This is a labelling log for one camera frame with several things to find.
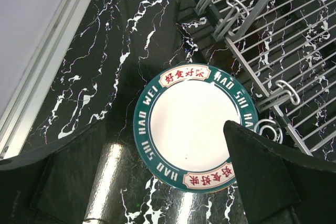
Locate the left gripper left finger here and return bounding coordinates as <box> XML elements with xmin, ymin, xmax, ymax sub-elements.
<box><xmin>1</xmin><ymin>121</ymin><xmax>106</xmax><ymax>223</ymax></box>

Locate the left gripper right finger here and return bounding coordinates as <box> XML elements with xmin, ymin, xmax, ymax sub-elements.
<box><xmin>224</xmin><ymin>121</ymin><xmax>335</xmax><ymax>223</ymax></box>

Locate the white plate green rim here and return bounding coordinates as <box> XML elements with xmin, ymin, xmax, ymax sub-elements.
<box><xmin>133</xmin><ymin>63</ymin><xmax>259</xmax><ymax>193</ymax></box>

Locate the aluminium rail frame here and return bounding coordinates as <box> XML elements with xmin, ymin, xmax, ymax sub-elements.
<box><xmin>1</xmin><ymin>0</ymin><xmax>91</xmax><ymax>159</ymax></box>

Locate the grey wire dish rack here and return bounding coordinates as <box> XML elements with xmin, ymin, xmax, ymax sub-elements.
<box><xmin>187</xmin><ymin>0</ymin><xmax>335</xmax><ymax>161</ymax></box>

